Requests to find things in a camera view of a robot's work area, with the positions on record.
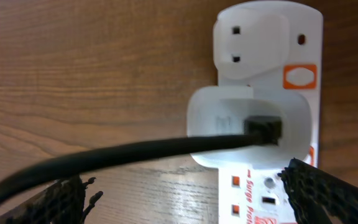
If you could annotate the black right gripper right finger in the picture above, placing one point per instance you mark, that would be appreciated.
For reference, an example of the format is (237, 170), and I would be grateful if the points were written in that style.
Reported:
(315, 195)

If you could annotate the white USB charger adapter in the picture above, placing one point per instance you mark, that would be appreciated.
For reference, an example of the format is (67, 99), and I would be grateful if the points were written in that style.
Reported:
(250, 127)

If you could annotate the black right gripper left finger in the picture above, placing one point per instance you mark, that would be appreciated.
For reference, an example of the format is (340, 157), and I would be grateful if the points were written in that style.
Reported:
(61, 203)

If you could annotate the white power strip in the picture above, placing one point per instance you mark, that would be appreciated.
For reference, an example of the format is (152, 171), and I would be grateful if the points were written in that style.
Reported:
(268, 56)

